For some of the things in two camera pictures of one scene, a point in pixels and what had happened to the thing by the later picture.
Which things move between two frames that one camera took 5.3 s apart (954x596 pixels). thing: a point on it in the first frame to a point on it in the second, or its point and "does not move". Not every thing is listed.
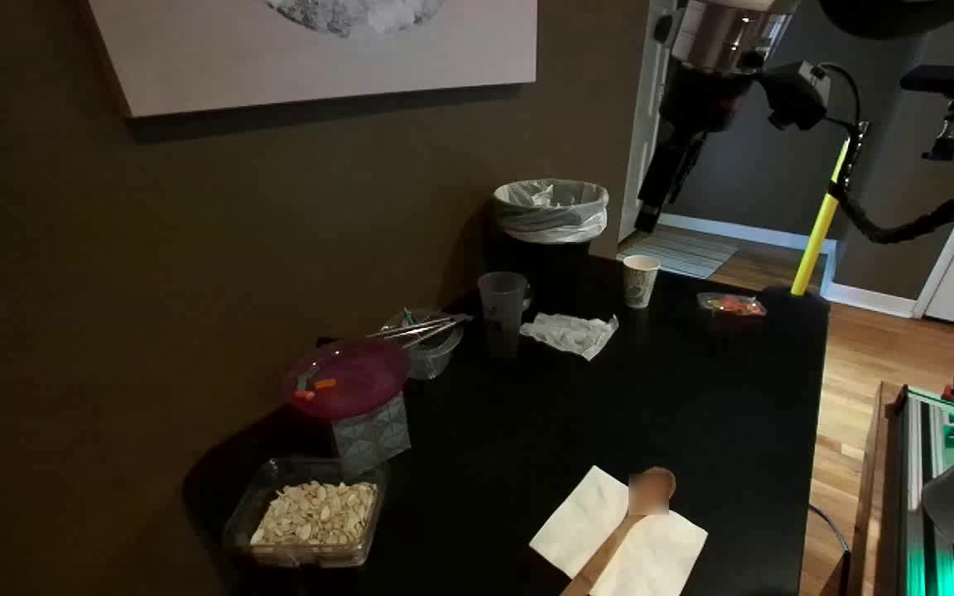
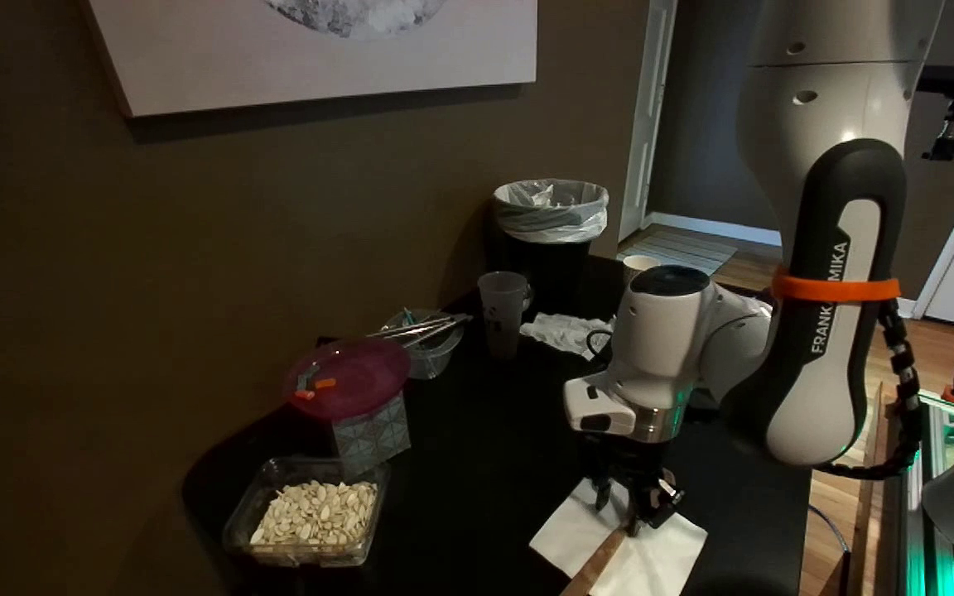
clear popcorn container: (309, 512) does not move
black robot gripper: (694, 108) to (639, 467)
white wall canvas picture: (176, 58) does not move
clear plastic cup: (504, 306) does not move
